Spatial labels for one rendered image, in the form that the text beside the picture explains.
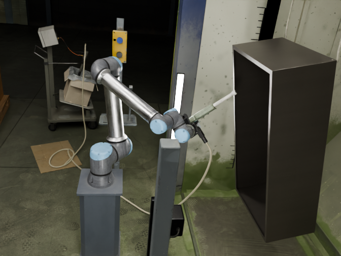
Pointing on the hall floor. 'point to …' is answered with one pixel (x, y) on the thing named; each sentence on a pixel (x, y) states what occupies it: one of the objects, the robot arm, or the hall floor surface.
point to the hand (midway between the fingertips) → (195, 122)
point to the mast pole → (164, 195)
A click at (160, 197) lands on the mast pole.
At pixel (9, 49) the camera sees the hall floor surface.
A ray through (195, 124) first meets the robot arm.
